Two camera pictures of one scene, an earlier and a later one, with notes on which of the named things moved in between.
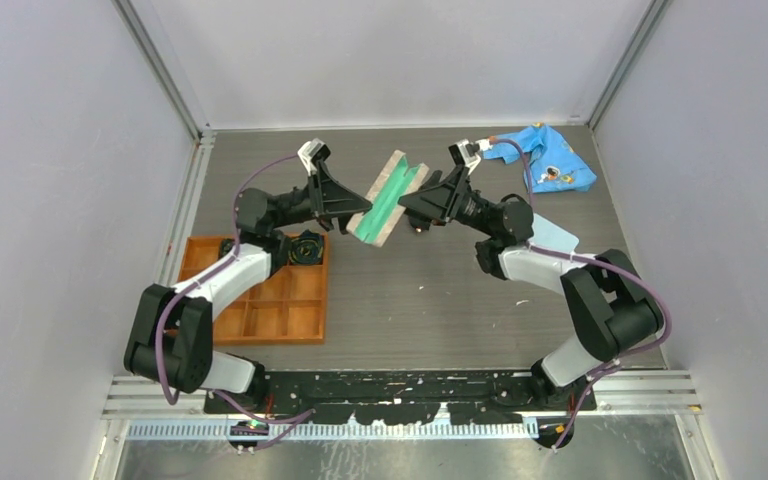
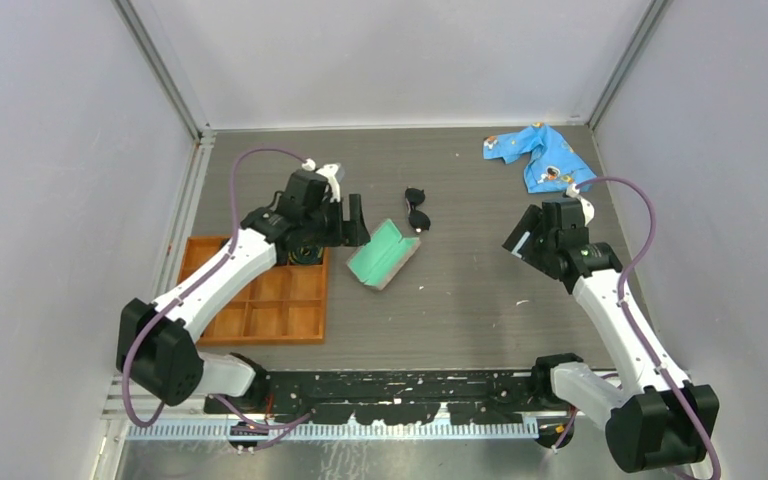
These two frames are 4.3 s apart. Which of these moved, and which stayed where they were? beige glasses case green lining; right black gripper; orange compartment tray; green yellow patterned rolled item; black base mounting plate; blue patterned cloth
Moved: beige glasses case green lining; right black gripper
Stayed: orange compartment tray; green yellow patterned rolled item; black base mounting plate; blue patterned cloth
